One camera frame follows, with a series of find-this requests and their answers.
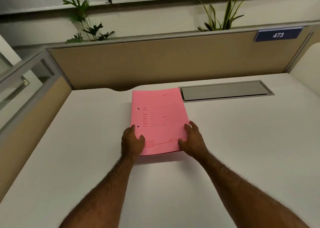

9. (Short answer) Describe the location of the person's left hand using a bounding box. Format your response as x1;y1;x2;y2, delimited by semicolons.
121;125;146;162

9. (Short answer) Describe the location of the pink paper folder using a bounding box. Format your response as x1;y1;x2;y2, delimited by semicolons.
131;87;191;157

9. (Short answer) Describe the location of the beige desk partition panel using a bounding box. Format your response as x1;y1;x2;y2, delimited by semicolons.
46;26;320;91

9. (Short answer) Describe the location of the blue number sign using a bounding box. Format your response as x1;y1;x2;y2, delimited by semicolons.
254;27;304;42

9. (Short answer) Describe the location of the white office desk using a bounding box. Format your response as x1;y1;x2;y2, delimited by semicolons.
0;74;73;201

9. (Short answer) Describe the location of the broad leaf green plant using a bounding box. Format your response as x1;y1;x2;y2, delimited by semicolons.
62;0;116;44

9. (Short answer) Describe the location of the person's left forearm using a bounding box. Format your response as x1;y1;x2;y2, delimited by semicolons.
59;156;140;228

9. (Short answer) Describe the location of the glass partition screen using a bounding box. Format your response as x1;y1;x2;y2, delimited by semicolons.
0;50;61;131

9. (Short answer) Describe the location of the tall leaf green plant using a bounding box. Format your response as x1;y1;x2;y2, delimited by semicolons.
197;0;255;32

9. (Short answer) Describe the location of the person's right forearm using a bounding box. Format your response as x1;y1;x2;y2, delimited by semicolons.
197;150;310;228

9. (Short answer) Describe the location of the person's right hand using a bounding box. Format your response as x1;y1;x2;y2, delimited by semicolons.
177;120;210;159

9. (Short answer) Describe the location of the grey cable tray lid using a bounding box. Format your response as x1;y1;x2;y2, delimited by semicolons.
178;80;275;103

